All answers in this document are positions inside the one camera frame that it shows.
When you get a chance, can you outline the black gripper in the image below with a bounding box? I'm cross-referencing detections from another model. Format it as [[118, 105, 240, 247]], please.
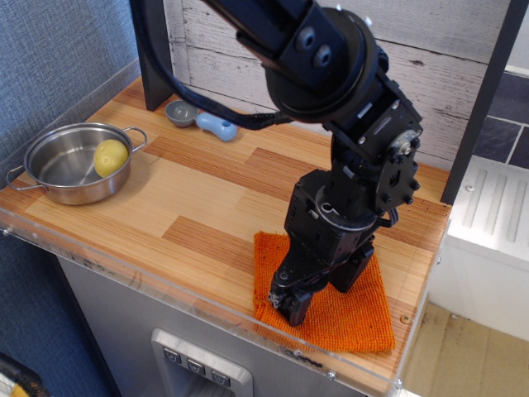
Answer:
[[268, 170, 379, 327]]

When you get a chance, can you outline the orange knitted cloth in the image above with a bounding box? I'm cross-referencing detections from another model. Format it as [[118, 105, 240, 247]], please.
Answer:
[[253, 232, 396, 352]]

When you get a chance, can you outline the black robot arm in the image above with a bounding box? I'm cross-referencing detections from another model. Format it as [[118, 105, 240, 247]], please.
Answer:
[[211, 1, 422, 327]]

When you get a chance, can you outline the yellow object at corner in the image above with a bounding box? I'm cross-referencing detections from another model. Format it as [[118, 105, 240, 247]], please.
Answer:
[[9, 385, 30, 397]]

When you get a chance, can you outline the silver dispenser panel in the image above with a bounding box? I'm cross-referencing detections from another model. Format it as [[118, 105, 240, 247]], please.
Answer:
[[150, 328, 254, 396]]

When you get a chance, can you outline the white ribbed side cabinet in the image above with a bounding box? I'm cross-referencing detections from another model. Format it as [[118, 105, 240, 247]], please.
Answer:
[[428, 156, 528, 339]]

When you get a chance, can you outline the grey and blue scoop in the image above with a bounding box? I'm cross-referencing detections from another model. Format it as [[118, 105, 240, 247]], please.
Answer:
[[164, 100, 238, 142]]

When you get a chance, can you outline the yellow potato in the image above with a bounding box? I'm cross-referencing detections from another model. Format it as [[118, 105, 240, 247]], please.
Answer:
[[93, 140, 129, 178]]

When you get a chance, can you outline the stainless steel pot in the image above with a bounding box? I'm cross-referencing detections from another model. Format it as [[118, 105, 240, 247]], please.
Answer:
[[6, 122, 148, 205]]

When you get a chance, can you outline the clear acrylic table guard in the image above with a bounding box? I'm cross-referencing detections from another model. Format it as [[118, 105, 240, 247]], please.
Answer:
[[0, 206, 451, 394]]

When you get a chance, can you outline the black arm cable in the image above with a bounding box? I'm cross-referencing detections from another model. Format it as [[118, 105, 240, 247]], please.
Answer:
[[128, 0, 290, 132]]

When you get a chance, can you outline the dark left shelf post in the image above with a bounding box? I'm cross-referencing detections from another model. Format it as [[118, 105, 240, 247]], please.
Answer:
[[130, 0, 174, 111]]

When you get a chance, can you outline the dark shelf post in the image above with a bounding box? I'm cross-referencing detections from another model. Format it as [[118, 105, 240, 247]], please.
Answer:
[[130, 0, 174, 111], [441, 0, 528, 205]]

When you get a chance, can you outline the dark right shelf post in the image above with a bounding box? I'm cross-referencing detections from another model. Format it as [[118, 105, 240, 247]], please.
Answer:
[[441, 0, 528, 205]]

